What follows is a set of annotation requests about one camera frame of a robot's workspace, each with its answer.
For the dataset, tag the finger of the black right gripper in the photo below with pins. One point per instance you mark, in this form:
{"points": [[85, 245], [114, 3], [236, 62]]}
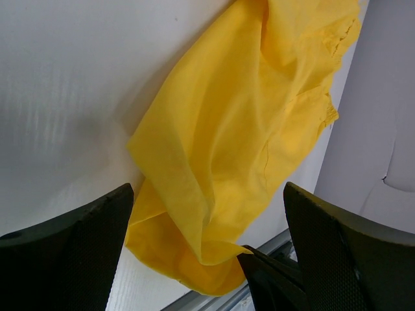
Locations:
{"points": [[275, 281]]}

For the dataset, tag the yellow shorts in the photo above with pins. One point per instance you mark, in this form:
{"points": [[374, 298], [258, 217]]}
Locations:
{"points": [[233, 120]]}

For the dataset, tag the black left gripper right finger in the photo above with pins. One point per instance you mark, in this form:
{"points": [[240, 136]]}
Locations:
{"points": [[348, 262]]}

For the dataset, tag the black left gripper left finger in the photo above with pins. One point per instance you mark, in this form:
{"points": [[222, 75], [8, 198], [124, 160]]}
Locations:
{"points": [[67, 262]]}

